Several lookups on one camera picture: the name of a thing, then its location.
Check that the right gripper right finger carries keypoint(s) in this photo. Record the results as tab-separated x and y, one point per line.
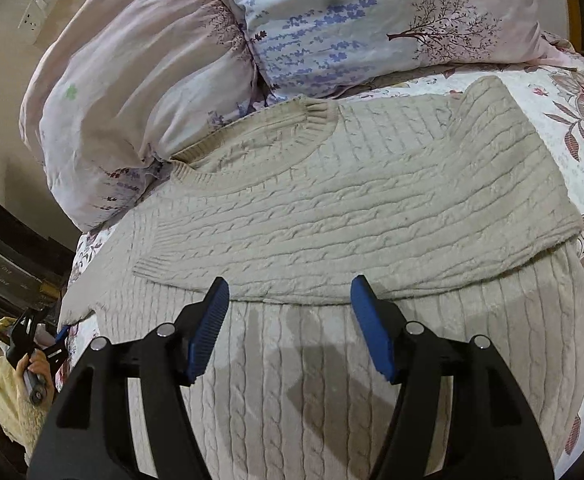
493	433

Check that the person's left hand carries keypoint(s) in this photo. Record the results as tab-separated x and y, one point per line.
36	364

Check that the pink pillow plain side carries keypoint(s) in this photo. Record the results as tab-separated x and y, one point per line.
126	86

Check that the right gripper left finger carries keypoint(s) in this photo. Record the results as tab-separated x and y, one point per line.
88	433

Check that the white wall switch plate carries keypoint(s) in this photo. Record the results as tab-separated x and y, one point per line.
34	17

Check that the yellow fleece sleeve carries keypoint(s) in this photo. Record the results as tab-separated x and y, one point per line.
20	420

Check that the pink pillow lavender print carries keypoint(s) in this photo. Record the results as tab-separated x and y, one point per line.
322	47

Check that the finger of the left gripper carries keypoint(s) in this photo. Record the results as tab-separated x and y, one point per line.
62	335
56	356

